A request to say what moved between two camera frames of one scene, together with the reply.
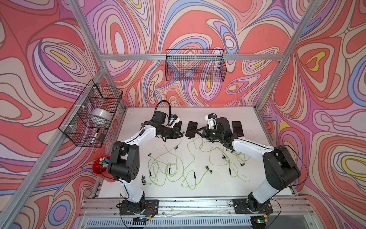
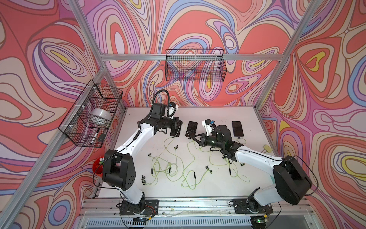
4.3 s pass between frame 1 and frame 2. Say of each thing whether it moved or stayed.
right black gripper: moved
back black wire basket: stayed
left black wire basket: stayed
